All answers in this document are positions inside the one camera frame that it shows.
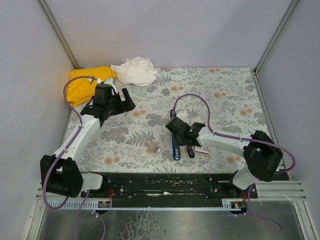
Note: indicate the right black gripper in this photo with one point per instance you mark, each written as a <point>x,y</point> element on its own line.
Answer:
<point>182,142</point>

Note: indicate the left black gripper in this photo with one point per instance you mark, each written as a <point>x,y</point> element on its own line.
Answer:
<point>120,100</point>

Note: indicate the blue stapler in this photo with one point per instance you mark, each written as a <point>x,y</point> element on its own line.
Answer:
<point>176,149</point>

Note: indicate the red white staple box sleeve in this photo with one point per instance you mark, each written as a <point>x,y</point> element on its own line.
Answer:
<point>203,150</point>

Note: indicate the staple box tray with staples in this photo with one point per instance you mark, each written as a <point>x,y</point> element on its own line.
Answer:
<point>153,147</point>

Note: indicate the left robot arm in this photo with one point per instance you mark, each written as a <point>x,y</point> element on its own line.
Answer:
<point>59,172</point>

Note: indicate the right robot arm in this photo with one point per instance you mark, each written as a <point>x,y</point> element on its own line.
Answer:
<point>261,155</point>

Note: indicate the floral patterned table mat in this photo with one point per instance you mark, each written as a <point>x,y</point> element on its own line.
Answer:
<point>226,98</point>

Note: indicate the white crumpled cloth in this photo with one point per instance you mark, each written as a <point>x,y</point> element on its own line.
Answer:
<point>138,71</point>

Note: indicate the yellow t-shirt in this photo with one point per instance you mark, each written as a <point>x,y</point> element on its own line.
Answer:
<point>81,90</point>

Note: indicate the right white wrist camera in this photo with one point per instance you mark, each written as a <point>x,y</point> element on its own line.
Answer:
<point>182,115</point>

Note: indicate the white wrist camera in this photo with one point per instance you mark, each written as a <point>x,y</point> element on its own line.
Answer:
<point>182,115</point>
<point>110,81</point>

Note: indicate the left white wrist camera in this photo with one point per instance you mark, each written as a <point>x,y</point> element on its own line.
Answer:
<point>110,81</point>

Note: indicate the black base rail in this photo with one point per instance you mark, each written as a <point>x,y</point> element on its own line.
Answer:
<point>170,187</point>

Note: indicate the white slotted cable duct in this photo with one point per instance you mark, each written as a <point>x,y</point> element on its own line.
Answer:
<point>161,205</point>

